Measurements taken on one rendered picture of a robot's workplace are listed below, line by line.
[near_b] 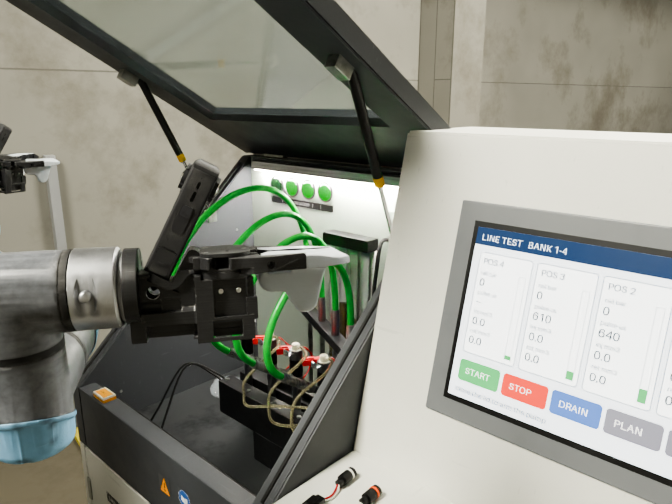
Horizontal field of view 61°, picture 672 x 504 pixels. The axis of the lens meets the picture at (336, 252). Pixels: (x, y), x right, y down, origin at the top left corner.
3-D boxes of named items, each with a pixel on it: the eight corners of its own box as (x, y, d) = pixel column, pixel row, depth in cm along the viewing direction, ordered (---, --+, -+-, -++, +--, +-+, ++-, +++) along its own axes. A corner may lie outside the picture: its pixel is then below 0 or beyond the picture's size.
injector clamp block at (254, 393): (221, 437, 134) (217, 379, 130) (254, 420, 141) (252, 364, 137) (325, 505, 112) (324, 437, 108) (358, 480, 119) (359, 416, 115)
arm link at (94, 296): (81, 244, 55) (61, 254, 47) (131, 241, 56) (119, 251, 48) (88, 320, 56) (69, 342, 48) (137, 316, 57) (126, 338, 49)
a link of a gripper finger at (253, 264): (300, 266, 56) (211, 272, 54) (300, 248, 56) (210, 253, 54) (309, 273, 52) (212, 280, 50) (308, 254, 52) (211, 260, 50)
